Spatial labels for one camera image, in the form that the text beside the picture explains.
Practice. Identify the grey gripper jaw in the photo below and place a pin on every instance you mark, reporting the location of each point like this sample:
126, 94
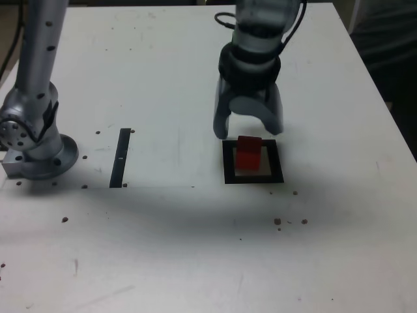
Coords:
260, 106
221, 111

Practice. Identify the red cube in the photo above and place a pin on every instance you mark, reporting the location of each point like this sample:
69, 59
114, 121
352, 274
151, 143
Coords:
247, 156

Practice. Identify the black tape square outline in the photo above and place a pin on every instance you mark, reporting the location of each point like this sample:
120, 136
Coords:
228, 163

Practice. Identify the black tape strip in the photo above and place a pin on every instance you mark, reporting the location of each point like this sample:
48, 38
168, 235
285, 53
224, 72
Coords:
119, 159

